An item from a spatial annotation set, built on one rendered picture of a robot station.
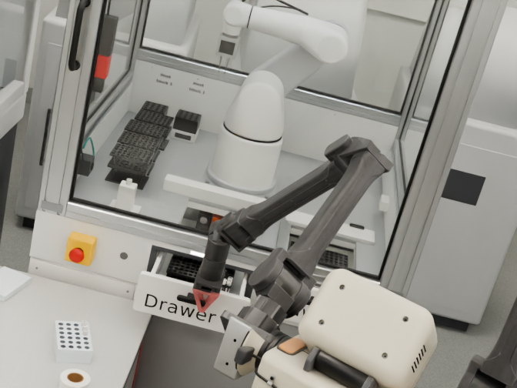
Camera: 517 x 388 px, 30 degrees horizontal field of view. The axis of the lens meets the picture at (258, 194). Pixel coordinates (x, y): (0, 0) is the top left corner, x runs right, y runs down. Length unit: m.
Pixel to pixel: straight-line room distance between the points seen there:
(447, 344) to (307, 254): 2.65
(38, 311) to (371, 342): 1.15
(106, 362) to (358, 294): 0.91
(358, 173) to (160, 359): 1.02
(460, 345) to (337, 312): 2.89
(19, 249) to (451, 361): 1.97
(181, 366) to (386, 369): 1.23
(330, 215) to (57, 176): 0.91
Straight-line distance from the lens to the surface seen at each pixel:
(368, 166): 2.02
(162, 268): 2.71
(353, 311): 1.67
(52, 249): 2.70
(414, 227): 2.54
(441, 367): 4.33
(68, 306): 2.61
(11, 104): 3.43
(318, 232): 1.94
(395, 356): 1.64
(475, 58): 2.40
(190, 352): 2.76
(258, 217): 2.27
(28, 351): 2.42
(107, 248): 2.65
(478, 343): 4.62
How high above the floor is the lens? 2.15
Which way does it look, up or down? 23 degrees down
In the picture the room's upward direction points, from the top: 14 degrees clockwise
